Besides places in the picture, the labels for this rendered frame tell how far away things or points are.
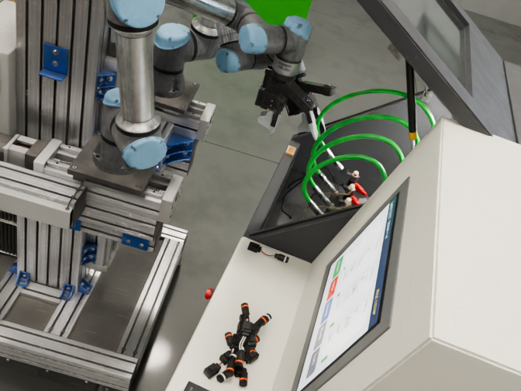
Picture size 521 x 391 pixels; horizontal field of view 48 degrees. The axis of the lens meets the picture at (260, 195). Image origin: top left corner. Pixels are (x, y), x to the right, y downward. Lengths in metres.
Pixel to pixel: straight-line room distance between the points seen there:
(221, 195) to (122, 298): 1.15
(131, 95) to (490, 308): 0.95
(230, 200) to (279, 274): 1.80
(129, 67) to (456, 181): 0.77
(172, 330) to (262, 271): 1.12
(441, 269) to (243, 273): 0.77
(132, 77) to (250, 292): 0.63
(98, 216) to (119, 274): 0.74
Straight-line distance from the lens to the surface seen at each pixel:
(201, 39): 2.14
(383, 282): 1.09
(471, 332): 0.89
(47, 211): 1.77
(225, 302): 1.52
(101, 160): 1.74
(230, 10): 1.62
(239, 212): 3.34
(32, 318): 2.42
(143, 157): 1.55
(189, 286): 2.87
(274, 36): 1.57
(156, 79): 2.13
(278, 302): 1.57
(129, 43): 1.39
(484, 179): 1.24
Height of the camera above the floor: 2.11
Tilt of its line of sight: 37 degrees down
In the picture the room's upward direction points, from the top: 18 degrees clockwise
